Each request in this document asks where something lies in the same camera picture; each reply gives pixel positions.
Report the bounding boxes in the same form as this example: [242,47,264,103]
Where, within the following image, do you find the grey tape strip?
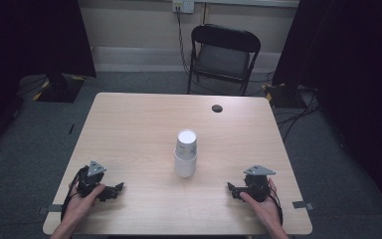
[37,203,64,216]
[291,200,315,212]

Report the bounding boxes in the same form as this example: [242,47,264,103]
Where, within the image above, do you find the black floor cables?
[274,87,322,142]

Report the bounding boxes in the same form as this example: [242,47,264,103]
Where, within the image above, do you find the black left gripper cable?
[60,168,88,223]

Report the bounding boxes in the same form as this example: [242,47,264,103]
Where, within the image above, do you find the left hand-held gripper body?
[75,160,114,199]

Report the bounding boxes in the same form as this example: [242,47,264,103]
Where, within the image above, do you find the person's right hand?
[239,178,284,232]

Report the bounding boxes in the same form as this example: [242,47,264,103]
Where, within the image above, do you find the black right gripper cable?
[268,187,285,227]

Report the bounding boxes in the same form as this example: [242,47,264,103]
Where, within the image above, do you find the dark curtain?
[272,0,382,220]

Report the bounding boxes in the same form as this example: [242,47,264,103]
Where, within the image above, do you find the black folding chair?
[186,23,263,97]

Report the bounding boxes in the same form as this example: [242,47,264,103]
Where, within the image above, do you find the black stand base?
[32,73,87,104]
[264,83,310,110]

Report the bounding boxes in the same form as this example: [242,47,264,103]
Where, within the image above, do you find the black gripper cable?
[268,187,285,227]
[60,168,88,223]

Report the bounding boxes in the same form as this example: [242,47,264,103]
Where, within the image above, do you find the printed white paper cup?
[174,128,199,160]

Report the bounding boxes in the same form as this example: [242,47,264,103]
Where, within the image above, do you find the black braided power cable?
[175,6,193,78]

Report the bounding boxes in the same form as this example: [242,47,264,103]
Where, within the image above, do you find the person's left hand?
[60,183,107,232]

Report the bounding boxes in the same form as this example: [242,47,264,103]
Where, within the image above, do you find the white wall socket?
[171,0,196,15]

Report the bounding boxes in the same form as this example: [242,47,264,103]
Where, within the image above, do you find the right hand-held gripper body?
[238,164,277,203]

